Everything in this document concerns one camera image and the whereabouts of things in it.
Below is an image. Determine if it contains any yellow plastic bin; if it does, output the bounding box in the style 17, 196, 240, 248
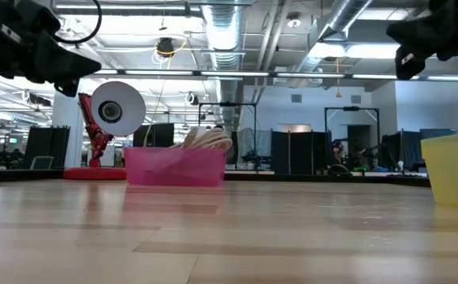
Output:
420, 132, 458, 211

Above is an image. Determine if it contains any black monitor screen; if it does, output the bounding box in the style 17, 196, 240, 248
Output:
132, 123, 175, 148

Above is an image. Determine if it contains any black ceiling device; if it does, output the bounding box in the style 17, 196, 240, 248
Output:
155, 35, 188, 59

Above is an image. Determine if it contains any pink plastic bin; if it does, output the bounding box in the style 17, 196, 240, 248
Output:
124, 146, 228, 188

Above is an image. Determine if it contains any black partition panel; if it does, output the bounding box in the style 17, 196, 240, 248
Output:
24, 125, 71, 169
270, 130, 332, 177

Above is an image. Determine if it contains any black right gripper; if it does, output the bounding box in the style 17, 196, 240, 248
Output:
385, 0, 458, 80

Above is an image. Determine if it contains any red lamp white shade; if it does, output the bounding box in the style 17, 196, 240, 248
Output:
62, 81, 147, 181

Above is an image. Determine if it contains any black table frame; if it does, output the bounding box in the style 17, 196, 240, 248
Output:
0, 168, 430, 188

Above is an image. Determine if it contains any yellow hanging pendant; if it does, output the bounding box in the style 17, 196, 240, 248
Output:
334, 57, 343, 99

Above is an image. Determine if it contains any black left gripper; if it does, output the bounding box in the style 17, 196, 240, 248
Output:
0, 0, 102, 98

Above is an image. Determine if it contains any silver air duct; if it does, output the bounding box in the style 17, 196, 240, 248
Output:
291, 0, 374, 86
203, 0, 245, 131

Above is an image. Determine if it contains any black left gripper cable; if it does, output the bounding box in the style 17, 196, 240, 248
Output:
53, 0, 103, 44

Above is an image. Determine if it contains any black rig frame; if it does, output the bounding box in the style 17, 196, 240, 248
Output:
323, 105, 381, 166
198, 101, 258, 166

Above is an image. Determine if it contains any ceiling light strip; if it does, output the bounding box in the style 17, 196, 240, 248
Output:
92, 69, 458, 82

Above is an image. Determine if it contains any blue partition panel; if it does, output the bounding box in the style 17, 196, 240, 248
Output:
419, 128, 457, 140

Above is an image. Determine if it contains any person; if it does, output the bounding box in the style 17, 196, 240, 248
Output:
330, 138, 347, 169

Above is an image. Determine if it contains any dark grey partition panel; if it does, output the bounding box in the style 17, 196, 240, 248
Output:
380, 131, 423, 169

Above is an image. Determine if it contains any thick cream cable coil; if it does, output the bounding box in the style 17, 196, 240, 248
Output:
188, 128, 234, 153

